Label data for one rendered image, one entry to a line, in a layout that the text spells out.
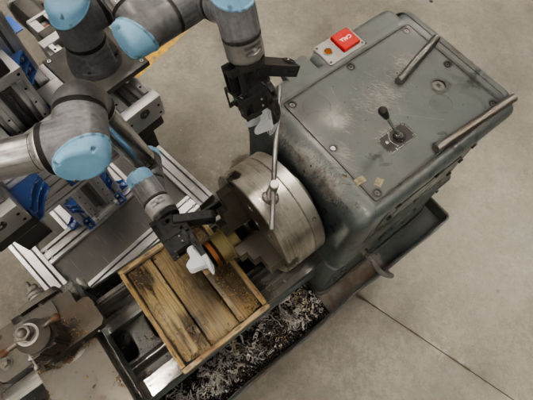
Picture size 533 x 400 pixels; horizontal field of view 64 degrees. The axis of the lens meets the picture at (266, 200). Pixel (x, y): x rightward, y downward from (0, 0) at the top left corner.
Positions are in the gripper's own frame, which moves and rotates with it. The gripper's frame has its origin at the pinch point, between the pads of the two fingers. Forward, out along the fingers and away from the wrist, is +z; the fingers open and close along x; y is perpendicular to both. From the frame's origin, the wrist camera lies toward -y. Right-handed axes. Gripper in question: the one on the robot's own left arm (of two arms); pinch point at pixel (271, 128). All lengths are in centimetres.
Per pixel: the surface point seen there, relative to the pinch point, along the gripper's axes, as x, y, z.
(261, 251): 8.8, 15.5, 26.4
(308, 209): 12.6, 1.9, 17.4
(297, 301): 0, 5, 82
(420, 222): 6, -56, 85
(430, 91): 9.3, -44.1, 11.0
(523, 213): 15, -136, 145
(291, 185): 7.2, 2.0, 12.7
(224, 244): 2.2, 21.9, 23.3
